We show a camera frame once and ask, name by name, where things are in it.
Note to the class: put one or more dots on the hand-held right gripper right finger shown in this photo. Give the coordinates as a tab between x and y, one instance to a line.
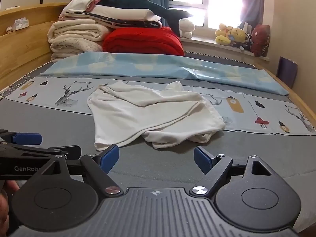
202	160

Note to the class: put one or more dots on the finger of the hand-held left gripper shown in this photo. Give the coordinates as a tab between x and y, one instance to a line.
71	152
27	138

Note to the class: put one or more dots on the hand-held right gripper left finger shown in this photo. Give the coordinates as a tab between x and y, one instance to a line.
110	158

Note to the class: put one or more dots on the white shirt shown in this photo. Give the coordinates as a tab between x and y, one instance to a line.
148	118

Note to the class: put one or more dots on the person's left hand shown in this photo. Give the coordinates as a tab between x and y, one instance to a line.
5	207

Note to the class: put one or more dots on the light blue patterned sheet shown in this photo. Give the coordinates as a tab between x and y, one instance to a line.
148	66

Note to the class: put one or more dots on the small figurine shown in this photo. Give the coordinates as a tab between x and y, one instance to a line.
9	29

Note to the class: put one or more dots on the window sill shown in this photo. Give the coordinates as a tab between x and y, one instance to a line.
217	48

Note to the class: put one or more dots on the cream folded blanket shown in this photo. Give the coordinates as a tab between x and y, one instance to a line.
74	34

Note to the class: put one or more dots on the tissue pack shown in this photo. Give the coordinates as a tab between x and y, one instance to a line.
21	24

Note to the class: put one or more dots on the red quilt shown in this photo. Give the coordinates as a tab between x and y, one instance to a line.
140	42

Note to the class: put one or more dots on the purple board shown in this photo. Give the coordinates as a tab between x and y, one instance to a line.
286	72

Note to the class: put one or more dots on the pale yellow plush toy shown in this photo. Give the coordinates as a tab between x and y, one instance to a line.
222	35

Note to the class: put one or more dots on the striped plush toy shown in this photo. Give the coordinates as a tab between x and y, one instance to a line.
248	42

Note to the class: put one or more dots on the yellow round-head plush toy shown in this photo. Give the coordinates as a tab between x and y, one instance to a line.
238	35

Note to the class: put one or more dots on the white plush toy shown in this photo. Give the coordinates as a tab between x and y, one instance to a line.
186	28

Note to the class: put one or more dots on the red cushion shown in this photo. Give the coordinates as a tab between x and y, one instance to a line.
261	39

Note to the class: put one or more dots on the white quilt with dark trim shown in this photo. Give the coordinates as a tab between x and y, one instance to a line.
118	13

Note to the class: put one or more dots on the white and pink cloth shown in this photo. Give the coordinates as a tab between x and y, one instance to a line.
81	2

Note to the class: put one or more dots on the dark teal shark plush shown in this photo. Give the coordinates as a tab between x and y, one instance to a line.
138	3

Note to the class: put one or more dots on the window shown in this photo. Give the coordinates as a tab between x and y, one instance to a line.
217	0

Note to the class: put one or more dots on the purple curtain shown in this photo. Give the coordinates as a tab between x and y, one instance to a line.
253	2

